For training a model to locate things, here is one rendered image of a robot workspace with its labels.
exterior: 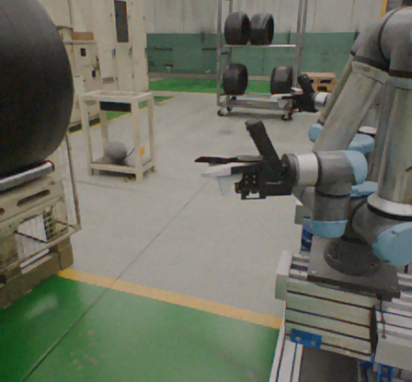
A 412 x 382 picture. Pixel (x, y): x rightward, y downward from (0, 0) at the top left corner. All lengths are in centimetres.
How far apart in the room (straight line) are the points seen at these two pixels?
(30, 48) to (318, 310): 105
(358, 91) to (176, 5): 1218
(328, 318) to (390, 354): 19
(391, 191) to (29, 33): 95
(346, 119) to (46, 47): 79
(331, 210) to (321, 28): 1118
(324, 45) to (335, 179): 1109
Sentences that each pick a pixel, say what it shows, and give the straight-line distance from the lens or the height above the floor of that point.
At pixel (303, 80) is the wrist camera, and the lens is 173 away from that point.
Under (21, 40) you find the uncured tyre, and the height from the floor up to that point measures 130.
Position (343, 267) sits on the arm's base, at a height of 73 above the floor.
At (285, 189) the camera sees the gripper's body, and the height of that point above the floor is 101.
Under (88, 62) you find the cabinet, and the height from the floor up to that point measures 94.
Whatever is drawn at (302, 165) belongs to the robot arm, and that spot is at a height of 106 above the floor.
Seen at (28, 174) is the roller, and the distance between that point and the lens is 128.
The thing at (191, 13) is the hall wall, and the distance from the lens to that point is 1278.
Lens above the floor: 131
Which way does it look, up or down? 20 degrees down
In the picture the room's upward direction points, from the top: straight up
